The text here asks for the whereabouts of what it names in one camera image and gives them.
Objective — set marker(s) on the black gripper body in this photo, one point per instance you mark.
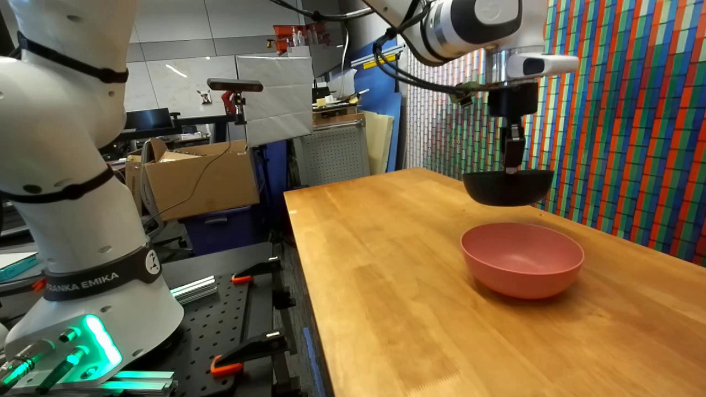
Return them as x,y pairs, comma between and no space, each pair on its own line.
511,103

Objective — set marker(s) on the black bowl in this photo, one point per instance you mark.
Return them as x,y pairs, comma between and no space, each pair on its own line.
508,189

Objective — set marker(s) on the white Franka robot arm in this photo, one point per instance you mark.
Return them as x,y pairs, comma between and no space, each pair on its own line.
67,146

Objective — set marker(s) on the pink bowl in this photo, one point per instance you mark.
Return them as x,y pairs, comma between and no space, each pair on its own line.
522,262

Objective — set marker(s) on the colourful striped backdrop panel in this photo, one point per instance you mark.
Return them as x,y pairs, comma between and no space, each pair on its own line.
632,134

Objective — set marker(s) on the beige foam sheet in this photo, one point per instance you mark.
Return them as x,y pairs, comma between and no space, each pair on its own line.
377,145

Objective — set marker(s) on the grey cabinet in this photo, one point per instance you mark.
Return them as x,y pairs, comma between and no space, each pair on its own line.
330,155

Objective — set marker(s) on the translucent white panel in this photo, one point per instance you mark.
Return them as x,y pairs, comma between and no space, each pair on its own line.
279,103

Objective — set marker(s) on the blue plastic bin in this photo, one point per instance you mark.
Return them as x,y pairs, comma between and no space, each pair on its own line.
221,231

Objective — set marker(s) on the brown cardboard box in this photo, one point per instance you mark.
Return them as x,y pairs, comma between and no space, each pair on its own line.
199,180

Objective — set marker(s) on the black perforated breadboard plate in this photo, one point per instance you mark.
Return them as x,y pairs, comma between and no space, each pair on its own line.
212,322

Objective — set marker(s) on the silver aluminium extrusion bar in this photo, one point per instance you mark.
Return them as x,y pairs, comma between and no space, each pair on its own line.
194,289

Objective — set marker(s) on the dark monitor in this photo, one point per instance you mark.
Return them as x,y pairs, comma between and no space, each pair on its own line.
146,123

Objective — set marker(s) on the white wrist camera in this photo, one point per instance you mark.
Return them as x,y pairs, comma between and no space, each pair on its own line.
543,64

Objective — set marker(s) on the black stereo camera on stand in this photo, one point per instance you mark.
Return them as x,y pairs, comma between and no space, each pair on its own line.
233,85

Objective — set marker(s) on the green lit aluminium rail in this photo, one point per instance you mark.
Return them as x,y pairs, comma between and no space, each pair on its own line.
140,382

